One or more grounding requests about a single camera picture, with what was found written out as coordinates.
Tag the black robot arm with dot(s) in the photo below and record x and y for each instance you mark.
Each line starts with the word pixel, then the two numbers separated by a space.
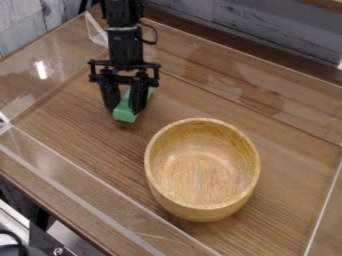
pixel 124 13

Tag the brown wooden bowl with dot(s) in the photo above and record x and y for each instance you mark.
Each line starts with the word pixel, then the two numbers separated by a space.
pixel 201 168

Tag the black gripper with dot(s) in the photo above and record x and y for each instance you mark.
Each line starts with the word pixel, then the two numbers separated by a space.
pixel 124 68

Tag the green rectangular block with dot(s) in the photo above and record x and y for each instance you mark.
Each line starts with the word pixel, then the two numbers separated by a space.
pixel 121 113

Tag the clear acrylic corner bracket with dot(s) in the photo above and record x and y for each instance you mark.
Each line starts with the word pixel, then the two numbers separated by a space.
pixel 96 33

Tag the clear acrylic tray wall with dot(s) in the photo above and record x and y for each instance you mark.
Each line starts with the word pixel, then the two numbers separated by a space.
pixel 112 221

